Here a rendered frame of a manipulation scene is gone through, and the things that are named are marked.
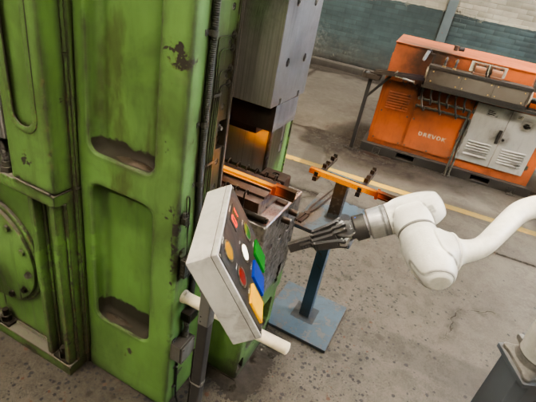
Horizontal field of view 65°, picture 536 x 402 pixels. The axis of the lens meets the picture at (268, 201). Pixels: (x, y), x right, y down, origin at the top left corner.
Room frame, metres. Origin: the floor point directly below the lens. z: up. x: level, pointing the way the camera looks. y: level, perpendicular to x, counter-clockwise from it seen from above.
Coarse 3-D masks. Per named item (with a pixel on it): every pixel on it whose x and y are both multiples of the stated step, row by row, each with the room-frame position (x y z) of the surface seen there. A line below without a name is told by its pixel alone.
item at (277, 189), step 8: (224, 168) 1.55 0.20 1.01; (232, 168) 1.56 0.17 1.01; (240, 176) 1.52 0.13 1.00; (248, 176) 1.52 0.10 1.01; (264, 184) 1.48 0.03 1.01; (272, 184) 1.49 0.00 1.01; (280, 184) 1.48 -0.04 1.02; (272, 192) 1.46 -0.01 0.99; (280, 192) 1.46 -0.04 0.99; (288, 192) 1.45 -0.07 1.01; (296, 192) 1.45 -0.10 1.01; (288, 200) 1.44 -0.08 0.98
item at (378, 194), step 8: (312, 168) 1.78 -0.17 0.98; (328, 176) 1.75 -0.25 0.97; (336, 176) 1.74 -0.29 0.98; (344, 184) 1.72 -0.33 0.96; (352, 184) 1.70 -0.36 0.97; (360, 184) 1.71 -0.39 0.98; (368, 192) 1.67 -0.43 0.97; (376, 192) 1.65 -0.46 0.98; (384, 192) 1.67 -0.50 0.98; (384, 200) 1.64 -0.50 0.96
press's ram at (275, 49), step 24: (264, 0) 1.35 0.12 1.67; (288, 0) 1.32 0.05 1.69; (312, 0) 1.49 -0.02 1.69; (264, 24) 1.34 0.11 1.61; (288, 24) 1.34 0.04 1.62; (312, 24) 1.54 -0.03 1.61; (240, 48) 1.37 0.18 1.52; (264, 48) 1.34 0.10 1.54; (288, 48) 1.37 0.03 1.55; (312, 48) 1.58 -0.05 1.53; (240, 72) 1.36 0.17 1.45; (264, 72) 1.33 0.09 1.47; (288, 72) 1.41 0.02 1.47; (240, 96) 1.36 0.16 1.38; (264, 96) 1.33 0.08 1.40; (288, 96) 1.45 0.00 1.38
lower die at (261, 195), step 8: (240, 168) 1.61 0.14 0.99; (224, 176) 1.51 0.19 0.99; (232, 176) 1.52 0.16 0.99; (256, 176) 1.56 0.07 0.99; (232, 184) 1.46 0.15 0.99; (240, 184) 1.47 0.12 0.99; (248, 184) 1.48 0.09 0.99; (256, 184) 1.48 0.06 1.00; (240, 192) 1.42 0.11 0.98; (256, 192) 1.43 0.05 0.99; (264, 192) 1.44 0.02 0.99; (240, 200) 1.39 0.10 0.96; (248, 200) 1.38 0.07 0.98; (256, 200) 1.39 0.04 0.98; (264, 200) 1.41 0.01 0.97; (272, 200) 1.49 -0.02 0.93; (248, 208) 1.38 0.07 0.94; (256, 208) 1.37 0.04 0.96; (264, 208) 1.43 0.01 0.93
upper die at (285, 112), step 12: (240, 108) 1.41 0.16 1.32; (252, 108) 1.40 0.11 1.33; (264, 108) 1.38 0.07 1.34; (276, 108) 1.37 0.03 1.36; (288, 108) 1.47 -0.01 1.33; (240, 120) 1.41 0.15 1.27; (252, 120) 1.39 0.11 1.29; (264, 120) 1.38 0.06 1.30; (276, 120) 1.38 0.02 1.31; (288, 120) 1.49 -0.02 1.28
